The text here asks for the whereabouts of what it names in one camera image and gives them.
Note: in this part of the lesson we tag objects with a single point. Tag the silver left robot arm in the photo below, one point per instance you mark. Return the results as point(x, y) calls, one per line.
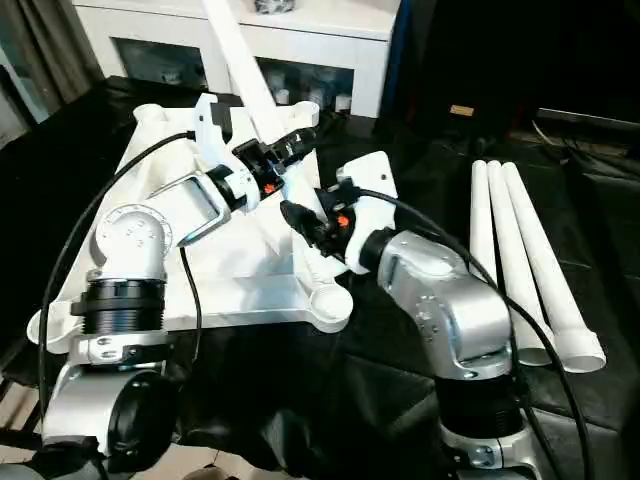
point(135, 235)

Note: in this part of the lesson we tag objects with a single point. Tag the grey brown curtain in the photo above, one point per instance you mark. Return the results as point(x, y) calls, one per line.
point(45, 60)

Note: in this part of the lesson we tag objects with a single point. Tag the white cabinet with glass doors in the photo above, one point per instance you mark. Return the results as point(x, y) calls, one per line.
point(150, 25)

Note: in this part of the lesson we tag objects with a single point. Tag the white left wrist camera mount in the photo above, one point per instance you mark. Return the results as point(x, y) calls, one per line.
point(205, 125)

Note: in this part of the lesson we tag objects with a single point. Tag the white plastic table leg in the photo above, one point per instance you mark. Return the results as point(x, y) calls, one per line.
point(481, 225)
point(504, 225)
point(241, 60)
point(531, 225)

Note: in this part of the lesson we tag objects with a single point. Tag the black work mat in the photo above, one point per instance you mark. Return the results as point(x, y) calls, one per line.
point(300, 390)

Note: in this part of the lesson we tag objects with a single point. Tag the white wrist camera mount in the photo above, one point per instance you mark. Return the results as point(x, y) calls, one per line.
point(205, 125)
point(370, 170)

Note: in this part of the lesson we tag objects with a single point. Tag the black flat panel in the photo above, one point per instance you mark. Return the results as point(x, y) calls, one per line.
point(585, 117)

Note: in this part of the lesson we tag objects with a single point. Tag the small tan label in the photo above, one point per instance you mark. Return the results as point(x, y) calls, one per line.
point(461, 110)

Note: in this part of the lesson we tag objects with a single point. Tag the dark metallic object on cabinet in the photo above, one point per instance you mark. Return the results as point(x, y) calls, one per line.
point(274, 5)

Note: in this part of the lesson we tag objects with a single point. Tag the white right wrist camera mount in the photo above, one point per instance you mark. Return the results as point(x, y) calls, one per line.
point(370, 170)

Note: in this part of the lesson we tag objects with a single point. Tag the white plastic table top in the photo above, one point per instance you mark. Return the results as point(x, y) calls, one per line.
point(250, 250)

